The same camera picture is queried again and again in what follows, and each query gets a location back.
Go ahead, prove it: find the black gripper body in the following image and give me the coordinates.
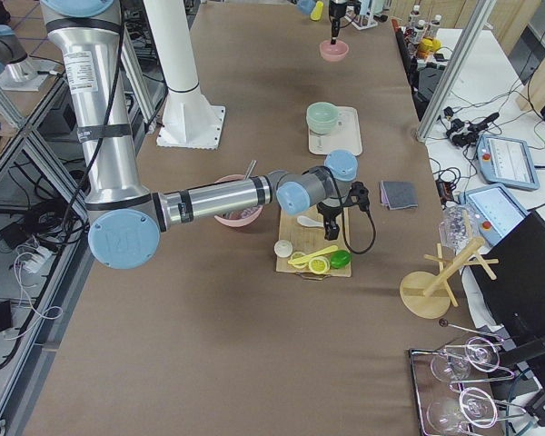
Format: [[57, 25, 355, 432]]
[[328, 0, 361, 32], [316, 202, 344, 230]]

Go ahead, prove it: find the small pink bowl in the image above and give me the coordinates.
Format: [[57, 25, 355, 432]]
[[319, 40, 350, 62]]

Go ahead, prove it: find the white ceramic spoon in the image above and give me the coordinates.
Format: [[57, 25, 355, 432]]
[[297, 215, 323, 228]]

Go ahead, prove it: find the green bowl stack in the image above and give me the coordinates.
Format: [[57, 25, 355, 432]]
[[306, 102, 339, 134]]

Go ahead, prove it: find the large pink ice bowl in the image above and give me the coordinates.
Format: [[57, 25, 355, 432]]
[[213, 173, 265, 229]]

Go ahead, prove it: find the yellow plastic knife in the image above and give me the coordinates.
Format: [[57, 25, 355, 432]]
[[288, 245, 339, 265]]

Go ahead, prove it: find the yellow plastic cup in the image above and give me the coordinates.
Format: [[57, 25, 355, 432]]
[[310, 1, 324, 22]]

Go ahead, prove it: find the bamboo cutting board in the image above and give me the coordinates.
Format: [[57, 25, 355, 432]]
[[275, 206, 352, 277]]

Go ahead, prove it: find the pastel cup rack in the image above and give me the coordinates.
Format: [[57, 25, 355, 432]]
[[345, 0, 391, 30]]

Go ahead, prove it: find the green lime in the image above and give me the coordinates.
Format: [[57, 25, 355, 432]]
[[330, 250, 352, 270]]

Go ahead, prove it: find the upper lemon slice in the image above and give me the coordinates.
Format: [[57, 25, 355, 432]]
[[308, 255, 331, 275]]

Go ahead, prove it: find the lemon slice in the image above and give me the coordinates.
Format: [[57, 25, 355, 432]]
[[308, 255, 331, 275], [288, 251, 307, 270]]

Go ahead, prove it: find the lower lemon slice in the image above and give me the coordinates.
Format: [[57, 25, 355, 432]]
[[288, 251, 307, 270]]

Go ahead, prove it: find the white steamed bun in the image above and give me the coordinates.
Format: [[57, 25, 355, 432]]
[[273, 240, 293, 259]]

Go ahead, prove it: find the grey folded cloth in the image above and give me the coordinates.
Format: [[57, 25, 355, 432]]
[[379, 181, 418, 210]]

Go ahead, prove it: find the cream rabbit tray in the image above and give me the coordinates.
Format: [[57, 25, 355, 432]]
[[308, 106, 362, 156]]

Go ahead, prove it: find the metal ice scoop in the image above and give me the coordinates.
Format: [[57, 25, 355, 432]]
[[243, 160, 257, 180]]

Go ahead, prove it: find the wooden mug tree stand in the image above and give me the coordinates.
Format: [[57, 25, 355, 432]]
[[399, 212, 500, 320]]

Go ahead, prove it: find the blue teach pendant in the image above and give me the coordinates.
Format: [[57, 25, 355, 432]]
[[477, 134, 540, 191]]

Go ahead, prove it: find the wine glass rack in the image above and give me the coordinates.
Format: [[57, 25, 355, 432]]
[[408, 336, 528, 435]]

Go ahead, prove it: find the aluminium frame post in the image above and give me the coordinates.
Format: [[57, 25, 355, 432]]
[[416, 0, 496, 144]]

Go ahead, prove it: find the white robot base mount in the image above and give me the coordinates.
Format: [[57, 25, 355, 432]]
[[147, 1, 225, 150]]

